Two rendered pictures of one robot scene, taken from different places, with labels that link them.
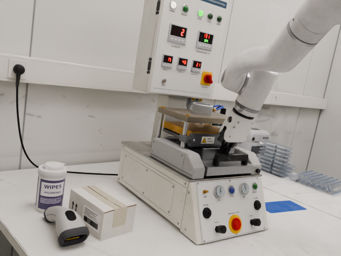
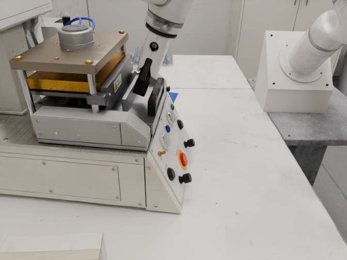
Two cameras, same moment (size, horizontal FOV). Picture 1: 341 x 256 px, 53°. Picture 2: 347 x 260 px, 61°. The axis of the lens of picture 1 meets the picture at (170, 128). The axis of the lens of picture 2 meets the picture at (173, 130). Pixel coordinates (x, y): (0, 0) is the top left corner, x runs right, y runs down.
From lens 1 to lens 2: 0.68 m
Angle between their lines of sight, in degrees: 49
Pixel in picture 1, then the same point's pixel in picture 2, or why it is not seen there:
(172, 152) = (90, 127)
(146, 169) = (41, 162)
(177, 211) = (134, 192)
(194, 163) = (140, 129)
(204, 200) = (162, 163)
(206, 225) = (175, 186)
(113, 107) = not seen: outside the picture
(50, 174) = not seen: outside the picture
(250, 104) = (180, 16)
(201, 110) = (83, 42)
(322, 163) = (104, 27)
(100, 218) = not seen: outside the picture
